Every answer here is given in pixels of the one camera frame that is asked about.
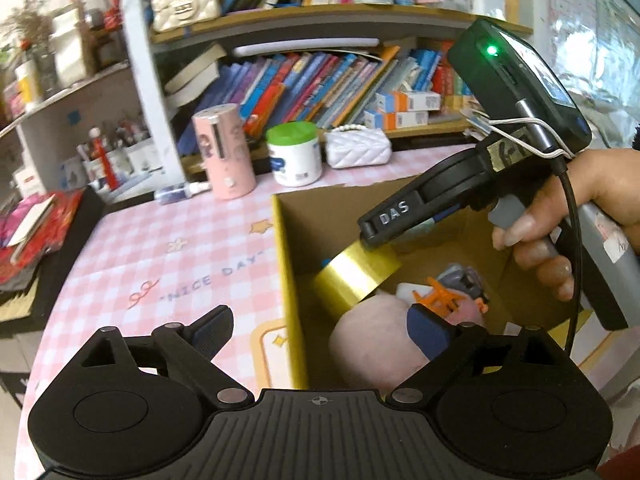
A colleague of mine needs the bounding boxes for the silver foil sheet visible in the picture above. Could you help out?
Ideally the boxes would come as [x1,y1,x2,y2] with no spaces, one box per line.
[545,0,640,151]

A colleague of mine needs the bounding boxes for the white pen organizer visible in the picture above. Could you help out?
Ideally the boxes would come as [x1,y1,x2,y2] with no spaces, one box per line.
[77,140,161,188]

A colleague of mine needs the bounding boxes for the red plastic bags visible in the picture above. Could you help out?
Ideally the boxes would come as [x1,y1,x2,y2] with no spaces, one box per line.
[0,190,83,291]

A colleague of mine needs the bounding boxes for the black electronic keyboard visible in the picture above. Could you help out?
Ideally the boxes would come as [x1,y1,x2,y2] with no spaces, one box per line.
[0,187,106,338]

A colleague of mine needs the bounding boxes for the row of leaning picture books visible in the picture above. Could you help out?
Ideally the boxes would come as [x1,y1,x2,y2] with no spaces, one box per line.
[177,45,471,146]

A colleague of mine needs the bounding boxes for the pink humidifier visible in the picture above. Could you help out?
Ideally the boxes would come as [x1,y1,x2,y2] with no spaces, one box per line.
[192,103,257,200]

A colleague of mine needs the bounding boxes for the beige card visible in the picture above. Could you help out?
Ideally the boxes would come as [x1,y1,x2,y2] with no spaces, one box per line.
[6,195,56,250]

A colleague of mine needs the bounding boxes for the white shelf unit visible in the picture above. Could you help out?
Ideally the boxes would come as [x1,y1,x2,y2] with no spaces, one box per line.
[0,5,181,206]

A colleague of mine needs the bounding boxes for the small glue bottle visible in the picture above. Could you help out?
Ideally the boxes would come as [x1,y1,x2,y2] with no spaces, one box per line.
[154,181,213,204]

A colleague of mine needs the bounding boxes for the orange-bordered desk mat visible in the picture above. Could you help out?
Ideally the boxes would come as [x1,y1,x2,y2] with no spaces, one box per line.
[250,317,293,391]

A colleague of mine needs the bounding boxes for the person's right hand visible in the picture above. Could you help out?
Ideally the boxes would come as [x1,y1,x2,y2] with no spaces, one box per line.
[491,147,640,302]

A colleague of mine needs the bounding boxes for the pink chick plush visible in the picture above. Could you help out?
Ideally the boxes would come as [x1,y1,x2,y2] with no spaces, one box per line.
[415,279,491,331]

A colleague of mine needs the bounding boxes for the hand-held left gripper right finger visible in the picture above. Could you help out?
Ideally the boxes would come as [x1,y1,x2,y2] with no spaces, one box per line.
[391,303,571,408]

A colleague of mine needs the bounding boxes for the stack of small medicine boxes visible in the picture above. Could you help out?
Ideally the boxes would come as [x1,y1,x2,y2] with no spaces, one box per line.
[362,90,443,131]

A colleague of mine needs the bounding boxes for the white gripper wire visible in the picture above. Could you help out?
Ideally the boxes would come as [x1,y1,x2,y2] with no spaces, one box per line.
[465,112,576,158]

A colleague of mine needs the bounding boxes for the pink checked tablecloth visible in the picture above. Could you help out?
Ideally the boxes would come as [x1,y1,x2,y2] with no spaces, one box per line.
[15,145,481,480]

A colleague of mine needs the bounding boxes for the pink bear plush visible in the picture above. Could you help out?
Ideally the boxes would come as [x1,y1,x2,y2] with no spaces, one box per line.
[329,294,433,391]

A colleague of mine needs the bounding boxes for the white rolled paper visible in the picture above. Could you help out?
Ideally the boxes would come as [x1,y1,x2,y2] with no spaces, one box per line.
[232,37,381,58]

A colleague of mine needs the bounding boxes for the yellow cardboard box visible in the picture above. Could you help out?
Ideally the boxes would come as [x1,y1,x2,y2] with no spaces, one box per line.
[271,176,601,391]

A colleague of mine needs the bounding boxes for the white jar green lid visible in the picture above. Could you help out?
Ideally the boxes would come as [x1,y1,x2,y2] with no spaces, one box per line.
[265,121,323,187]

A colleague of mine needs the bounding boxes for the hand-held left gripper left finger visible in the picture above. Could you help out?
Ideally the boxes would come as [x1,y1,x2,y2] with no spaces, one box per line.
[80,304,251,409]

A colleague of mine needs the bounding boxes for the wooden bookshelf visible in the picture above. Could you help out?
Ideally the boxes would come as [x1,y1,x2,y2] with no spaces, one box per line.
[117,0,533,181]

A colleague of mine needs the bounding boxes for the yellow tape roll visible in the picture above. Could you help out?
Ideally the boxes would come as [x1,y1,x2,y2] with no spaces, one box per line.
[311,240,402,318]

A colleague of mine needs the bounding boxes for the red boxed book set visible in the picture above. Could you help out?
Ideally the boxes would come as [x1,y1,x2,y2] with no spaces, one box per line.
[430,50,473,111]

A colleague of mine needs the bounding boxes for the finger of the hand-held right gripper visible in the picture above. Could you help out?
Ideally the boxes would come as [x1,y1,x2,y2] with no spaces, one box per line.
[356,184,427,252]
[422,207,461,228]

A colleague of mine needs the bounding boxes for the white quilted handbag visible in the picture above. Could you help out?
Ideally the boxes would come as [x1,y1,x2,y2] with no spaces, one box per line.
[325,126,392,169]

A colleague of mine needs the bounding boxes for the white box red label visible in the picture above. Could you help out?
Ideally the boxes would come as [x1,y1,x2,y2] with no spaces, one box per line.
[12,170,46,196]

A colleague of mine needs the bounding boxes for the red tassel pen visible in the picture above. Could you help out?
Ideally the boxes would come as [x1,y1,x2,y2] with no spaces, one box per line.
[89,127,118,188]

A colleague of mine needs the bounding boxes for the grey toy car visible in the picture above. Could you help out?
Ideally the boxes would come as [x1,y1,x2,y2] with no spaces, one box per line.
[435,262,483,303]

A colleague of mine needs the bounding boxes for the stacked thick books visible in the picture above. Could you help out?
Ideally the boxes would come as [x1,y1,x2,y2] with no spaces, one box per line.
[162,42,228,108]

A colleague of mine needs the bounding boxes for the white bottle yellow label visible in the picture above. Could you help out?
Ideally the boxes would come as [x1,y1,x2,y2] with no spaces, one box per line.
[14,60,43,113]

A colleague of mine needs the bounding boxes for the white cardboard holder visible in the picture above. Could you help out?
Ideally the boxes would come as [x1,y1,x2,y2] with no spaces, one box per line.
[50,7,88,78]

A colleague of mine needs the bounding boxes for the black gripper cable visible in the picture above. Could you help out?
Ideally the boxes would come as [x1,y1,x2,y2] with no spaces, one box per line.
[515,99,585,356]

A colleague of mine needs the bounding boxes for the white charger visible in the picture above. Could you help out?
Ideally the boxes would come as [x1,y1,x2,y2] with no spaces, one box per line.
[396,282,431,306]

